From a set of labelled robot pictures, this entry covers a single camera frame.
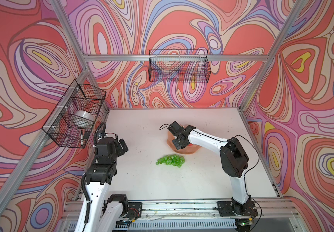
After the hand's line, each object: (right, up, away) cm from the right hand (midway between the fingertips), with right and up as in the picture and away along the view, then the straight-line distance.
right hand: (182, 144), depth 94 cm
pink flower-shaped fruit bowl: (+4, -4, 0) cm, 5 cm away
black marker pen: (-53, +6, -22) cm, 58 cm away
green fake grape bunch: (-6, -8, -7) cm, 12 cm away
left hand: (-37, +4, -20) cm, 42 cm away
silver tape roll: (-53, +17, -20) cm, 60 cm away
